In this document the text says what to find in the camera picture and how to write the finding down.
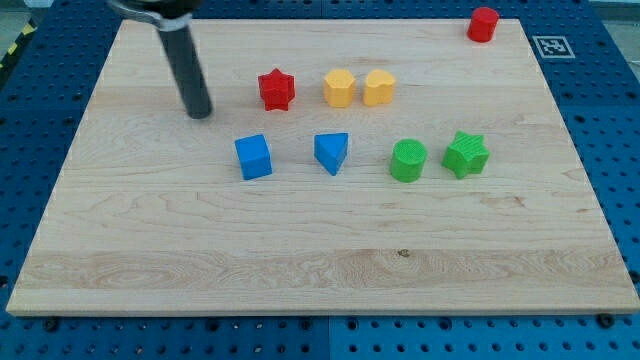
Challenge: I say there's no yellow heart block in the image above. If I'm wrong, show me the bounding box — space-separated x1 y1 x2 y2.
363 69 396 106

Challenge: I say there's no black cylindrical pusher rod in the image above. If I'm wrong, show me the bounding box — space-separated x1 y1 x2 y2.
158 25 213 119

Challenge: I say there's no green star block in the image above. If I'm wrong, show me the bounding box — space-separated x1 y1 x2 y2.
441 131 490 179

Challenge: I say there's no white fiducial marker tag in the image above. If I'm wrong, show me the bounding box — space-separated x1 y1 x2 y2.
532 35 575 59

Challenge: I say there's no yellow hexagon block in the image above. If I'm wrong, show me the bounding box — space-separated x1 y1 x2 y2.
323 69 356 108

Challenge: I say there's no light wooden board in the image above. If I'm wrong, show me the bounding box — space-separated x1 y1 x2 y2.
7 19 639 317

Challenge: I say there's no red star block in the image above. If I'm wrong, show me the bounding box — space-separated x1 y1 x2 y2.
258 68 295 111

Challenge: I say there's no red cylinder block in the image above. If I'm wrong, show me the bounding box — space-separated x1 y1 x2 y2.
467 7 500 43

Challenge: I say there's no blue triangle block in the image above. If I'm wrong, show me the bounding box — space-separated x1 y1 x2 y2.
314 132 349 176

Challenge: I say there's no blue cube block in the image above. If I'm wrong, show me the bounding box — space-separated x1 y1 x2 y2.
234 134 272 180

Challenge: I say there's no green cylinder block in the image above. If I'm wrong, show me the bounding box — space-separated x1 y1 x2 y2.
390 138 428 183

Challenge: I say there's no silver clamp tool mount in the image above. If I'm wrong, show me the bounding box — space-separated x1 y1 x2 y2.
106 0 203 31

